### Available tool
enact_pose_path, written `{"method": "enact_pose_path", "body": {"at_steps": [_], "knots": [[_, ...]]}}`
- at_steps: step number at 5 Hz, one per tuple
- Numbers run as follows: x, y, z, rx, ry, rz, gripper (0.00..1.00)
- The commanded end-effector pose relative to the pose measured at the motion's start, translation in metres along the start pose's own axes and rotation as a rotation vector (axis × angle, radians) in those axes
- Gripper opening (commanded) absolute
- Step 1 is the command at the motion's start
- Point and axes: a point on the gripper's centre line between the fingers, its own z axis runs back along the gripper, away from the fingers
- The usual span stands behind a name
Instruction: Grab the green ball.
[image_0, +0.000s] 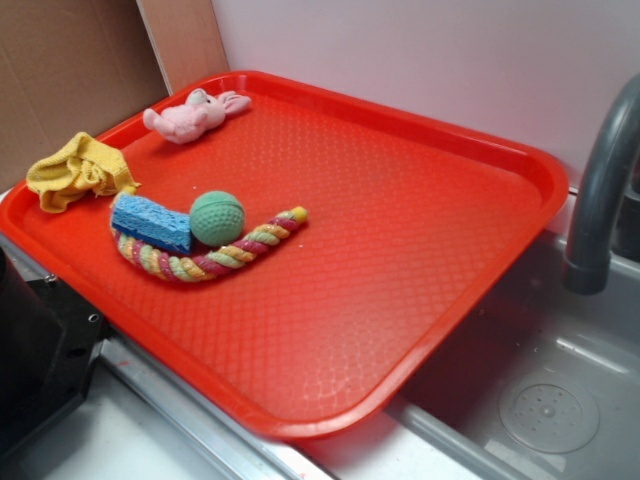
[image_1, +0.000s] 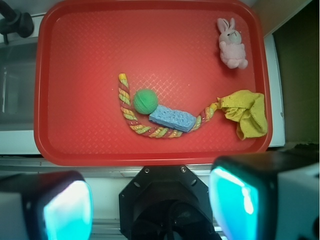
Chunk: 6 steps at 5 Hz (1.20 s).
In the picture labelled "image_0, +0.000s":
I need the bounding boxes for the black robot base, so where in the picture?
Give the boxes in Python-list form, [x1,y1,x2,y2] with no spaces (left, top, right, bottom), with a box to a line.
[1,253,105,458]

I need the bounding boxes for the green rubber ball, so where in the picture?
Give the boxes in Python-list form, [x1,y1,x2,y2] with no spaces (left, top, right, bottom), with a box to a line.
[189,191,245,246]

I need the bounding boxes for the red plastic tray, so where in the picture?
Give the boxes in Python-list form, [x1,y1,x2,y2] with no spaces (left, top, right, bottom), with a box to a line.
[1,72,569,440]

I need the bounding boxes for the pink plush bunny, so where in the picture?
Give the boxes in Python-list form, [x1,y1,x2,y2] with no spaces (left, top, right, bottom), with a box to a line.
[142,88,251,145]

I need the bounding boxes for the blue sponge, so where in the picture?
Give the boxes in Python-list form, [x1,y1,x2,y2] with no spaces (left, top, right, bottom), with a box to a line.
[111,195,192,254]

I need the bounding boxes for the yellow cloth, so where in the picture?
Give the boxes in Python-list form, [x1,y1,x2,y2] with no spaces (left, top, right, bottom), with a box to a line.
[25,132,141,214]

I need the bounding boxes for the grey toy sink basin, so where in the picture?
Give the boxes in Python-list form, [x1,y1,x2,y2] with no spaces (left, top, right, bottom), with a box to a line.
[299,213,639,479]

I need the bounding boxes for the grey plastic faucet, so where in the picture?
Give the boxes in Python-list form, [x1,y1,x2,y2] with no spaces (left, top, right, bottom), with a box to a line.
[563,76,639,295]

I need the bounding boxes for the brown cardboard panel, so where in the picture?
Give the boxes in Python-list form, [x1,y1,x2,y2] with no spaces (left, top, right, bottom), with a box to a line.
[1,1,167,190]

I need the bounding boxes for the multicolour twisted rope toy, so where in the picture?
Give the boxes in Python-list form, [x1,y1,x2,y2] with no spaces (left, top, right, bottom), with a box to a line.
[110,206,308,283]

